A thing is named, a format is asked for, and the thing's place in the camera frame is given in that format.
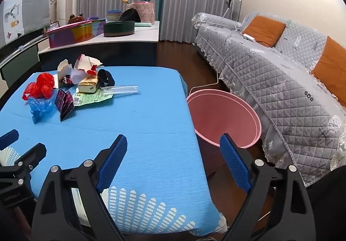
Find red plastic bag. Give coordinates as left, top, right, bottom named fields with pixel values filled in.
left=22, top=73, right=55, bottom=101

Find white rod with blue ball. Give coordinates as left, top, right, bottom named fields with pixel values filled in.
left=0, top=34, right=44, bottom=67

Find colourful rectangular box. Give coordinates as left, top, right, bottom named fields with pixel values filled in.
left=45, top=19, right=106, bottom=49

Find white floor stand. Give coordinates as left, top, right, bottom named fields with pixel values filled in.
left=223, top=0, right=242, bottom=18

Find white red paper box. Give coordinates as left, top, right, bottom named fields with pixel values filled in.
left=71, top=54, right=104, bottom=85

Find white topped low table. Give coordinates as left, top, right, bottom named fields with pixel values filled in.
left=38, top=21, right=160, bottom=72

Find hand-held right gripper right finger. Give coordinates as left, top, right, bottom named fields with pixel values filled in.
left=219, top=133, right=317, bottom=241

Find black strap roll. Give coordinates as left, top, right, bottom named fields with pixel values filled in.
left=97, top=69, right=115, bottom=87

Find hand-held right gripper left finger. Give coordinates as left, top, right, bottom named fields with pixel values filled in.
left=31, top=134, right=127, bottom=241

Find white torn paper carton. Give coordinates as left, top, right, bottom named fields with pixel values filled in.
left=57, top=59, right=74, bottom=85

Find grey quilted sofa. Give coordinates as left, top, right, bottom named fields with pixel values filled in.
left=191, top=11, right=346, bottom=188

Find white power cable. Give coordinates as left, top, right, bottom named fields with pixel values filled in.
left=188, top=21, right=244, bottom=95

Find grey printed television cover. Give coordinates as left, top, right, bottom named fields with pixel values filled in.
left=3, top=0, right=52, bottom=46

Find black hat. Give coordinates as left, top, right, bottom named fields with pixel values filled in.
left=119, top=9, right=141, bottom=22

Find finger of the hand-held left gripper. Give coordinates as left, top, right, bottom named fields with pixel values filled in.
left=15, top=143, right=47, bottom=177
left=0, top=129, right=19, bottom=150

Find green white plastic wrapper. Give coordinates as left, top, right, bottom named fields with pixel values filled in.
left=72, top=87, right=114, bottom=108

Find brown figurine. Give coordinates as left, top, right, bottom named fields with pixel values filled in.
left=67, top=13, right=85, bottom=24

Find yellow paper packet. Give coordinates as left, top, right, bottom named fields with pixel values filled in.
left=78, top=75, right=101, bottom=93

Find television cabinet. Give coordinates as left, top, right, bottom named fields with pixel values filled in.
left=0, top=31, right=50, bottom=88

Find stack of coloured bowls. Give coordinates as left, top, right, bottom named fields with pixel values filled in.
left=106, top=10, right=123, bottom=23

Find dark green round basin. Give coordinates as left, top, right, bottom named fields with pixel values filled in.
left=103, top=21, right=136, bottom=37

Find dark maroon packet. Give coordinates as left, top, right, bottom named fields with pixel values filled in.
left=55, top=89, right=75, bottom=122

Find orange cushion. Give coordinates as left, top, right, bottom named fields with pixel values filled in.
left=311, top=36, right=346, bottom=108
left=242, top=15, right=286, bottom=47

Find blue table cover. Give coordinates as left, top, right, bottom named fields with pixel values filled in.
left=0, top=65, right=220, bottom=236

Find blue plastic bag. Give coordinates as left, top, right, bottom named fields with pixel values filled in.
left=28, top=96, right=58, bottom=124

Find clear plastic tubes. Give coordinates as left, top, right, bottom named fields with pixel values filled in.
left=101, top=85, right=140, bottom=96

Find pink lace basket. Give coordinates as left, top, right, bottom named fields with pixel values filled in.
left=126, top=0, right=156, bottom=24

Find pink plastic bucket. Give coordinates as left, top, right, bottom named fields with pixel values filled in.
left=186, top=90, right=262, bottom=149

